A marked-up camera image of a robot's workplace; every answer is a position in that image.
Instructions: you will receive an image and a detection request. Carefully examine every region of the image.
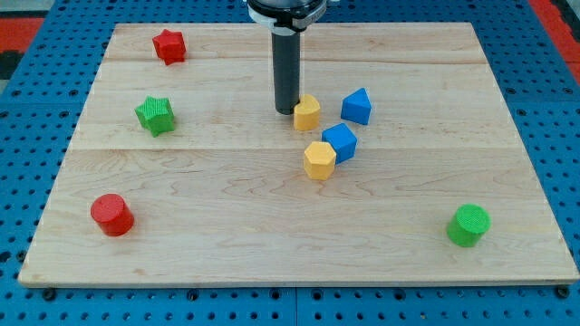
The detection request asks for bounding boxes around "green cylinder block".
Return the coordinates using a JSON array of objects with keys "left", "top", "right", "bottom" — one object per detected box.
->
[{"left": 446, "top": 203, "right": 491, "bottom": 247}]

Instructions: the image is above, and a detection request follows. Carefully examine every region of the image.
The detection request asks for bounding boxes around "blue triangle block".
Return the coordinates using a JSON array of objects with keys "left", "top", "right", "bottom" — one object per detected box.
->
[{"left": 341, "top": 88, "right": 372, "bottom": 125}]

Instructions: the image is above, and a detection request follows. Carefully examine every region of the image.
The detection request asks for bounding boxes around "wooden board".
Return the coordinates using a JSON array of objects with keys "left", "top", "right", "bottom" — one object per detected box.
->
[{"left": 19, "top": 23, "right": 579, "bottom": 288}]

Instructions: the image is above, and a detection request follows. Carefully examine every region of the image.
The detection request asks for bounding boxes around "red cylinder block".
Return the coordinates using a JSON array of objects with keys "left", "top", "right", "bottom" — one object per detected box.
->
[{"left": 90, "top": 193, "right": 134, "bottom": 236}]

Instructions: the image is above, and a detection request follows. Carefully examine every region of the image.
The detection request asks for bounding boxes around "red star block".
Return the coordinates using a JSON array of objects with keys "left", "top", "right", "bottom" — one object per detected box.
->
[{"left": 152, "top": 29, "right": 187, "bottom": 65}]

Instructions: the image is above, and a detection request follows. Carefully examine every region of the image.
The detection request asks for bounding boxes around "yellow heart block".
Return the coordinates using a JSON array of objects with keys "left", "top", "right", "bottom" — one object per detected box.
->
[{"left": 294, "top": 94, "right": 321, "bottom": 131}]

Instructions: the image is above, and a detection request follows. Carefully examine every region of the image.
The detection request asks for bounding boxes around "blue cube block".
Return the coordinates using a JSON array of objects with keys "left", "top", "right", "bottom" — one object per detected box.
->
[{"left": 321, "top": 123, "right": 357, "bottom": 164}]

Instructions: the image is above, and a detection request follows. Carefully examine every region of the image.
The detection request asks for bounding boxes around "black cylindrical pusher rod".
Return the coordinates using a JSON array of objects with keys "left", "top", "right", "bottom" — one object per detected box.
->
[{"left": 271, "top": 30, "right": 300, "bottom": 115}]

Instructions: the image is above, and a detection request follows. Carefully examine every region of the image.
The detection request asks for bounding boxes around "green star block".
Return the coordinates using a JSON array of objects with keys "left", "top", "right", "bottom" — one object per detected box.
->
[{"left": 134, "top": 96, "right": 175, "bottom": 138}]

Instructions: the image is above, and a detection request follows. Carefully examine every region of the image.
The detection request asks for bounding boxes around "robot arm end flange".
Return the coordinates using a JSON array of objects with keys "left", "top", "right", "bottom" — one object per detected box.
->
[{"left": 246, "top": 0, "right": 327, "bottom": 35}]

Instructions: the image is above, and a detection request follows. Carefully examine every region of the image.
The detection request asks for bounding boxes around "yellow hexagon block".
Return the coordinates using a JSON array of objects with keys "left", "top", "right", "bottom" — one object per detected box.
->
[{"left": 304, "top": 141, "right": 336, "bottom": 180}]

